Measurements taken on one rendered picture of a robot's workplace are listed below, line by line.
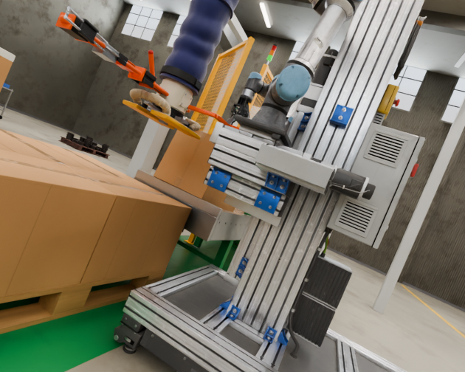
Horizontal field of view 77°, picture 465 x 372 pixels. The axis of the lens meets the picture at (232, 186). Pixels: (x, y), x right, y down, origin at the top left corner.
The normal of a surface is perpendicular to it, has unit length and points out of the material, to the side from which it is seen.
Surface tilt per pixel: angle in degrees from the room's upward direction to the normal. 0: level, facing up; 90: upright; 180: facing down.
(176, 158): 83
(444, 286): 90
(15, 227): 90
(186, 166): 83
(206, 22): 75
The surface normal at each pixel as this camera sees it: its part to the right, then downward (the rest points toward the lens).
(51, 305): -0.39, -0.16
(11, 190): 0.83, 0.36
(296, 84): 0.02, 0.16
